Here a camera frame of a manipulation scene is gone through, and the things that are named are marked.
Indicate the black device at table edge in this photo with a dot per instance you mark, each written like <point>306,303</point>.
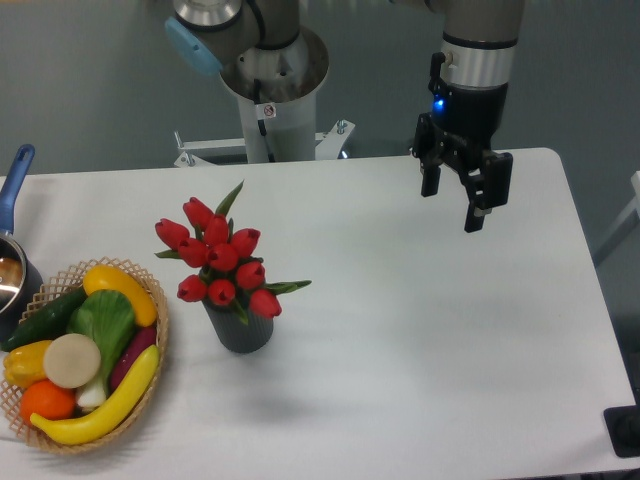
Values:
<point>623,428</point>

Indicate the red tulip bouquet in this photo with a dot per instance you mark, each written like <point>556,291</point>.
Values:
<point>229,276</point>

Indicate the white frame at right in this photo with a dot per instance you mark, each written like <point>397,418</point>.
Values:
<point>622,226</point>

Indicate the yellow banana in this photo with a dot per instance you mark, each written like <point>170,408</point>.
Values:
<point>117,408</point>

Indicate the orange fruit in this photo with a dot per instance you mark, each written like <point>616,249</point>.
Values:
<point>47,400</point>

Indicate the dark green cucumber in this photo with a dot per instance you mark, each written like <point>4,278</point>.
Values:
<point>47,323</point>

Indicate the beige round disc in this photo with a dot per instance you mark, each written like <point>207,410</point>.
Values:
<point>71,361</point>

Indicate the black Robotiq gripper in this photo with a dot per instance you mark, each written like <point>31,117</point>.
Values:
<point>457,133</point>

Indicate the yellow bell pepper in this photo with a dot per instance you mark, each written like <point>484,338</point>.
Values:
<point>24,366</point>

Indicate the green bok choy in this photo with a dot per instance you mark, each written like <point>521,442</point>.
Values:
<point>107,318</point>

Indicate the woven wicker basket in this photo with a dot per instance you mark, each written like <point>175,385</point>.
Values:
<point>63,282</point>

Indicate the purple sweet potato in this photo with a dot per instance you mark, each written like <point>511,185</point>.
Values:
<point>142,339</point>

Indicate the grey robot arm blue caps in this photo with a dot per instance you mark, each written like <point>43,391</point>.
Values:
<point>480,37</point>

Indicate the dark grey ribbed vase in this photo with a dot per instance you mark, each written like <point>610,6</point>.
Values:
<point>234,334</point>

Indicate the yellow squash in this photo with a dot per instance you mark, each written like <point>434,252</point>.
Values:
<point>106,277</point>

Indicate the blue handled saucepan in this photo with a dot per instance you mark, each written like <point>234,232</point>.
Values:
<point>20,280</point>

